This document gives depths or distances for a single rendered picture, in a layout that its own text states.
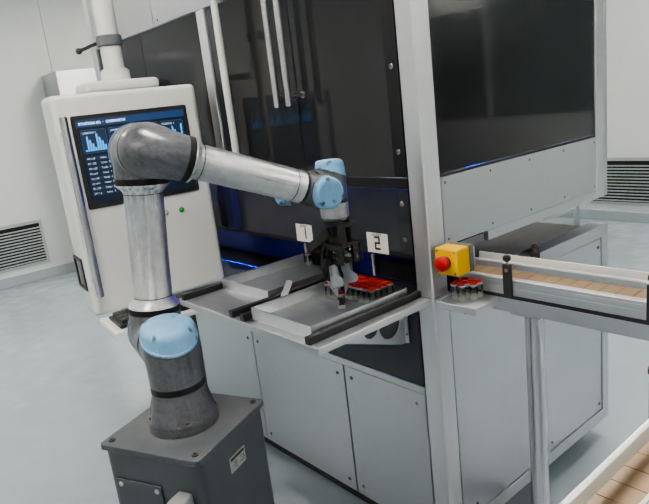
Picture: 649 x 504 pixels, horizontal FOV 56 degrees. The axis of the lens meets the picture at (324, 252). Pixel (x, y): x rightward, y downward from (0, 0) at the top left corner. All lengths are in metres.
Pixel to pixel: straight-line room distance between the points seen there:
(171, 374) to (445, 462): 0.92
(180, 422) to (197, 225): 1.12
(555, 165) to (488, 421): 0.85
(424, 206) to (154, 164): 0.71
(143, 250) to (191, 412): 0.36
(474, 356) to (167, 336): 0.96
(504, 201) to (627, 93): 4.51
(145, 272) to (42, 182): 5.49
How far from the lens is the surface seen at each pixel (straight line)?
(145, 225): 1.38
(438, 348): 1.73
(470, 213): 1.76
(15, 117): 6.82
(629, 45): 6.33
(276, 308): 1.72
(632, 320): 1.53
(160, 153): 1.25
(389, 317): 1.58
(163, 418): 1.36
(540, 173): 2.06
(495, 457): 2.12
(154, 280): 1.41
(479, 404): 1.96
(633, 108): 6.32
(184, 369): 1.31
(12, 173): 6.79
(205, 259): 2.35
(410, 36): 1.60
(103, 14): 2.32
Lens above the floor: 1.43
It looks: 14 degrees down
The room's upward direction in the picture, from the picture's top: 7 degrees counter-clockwise
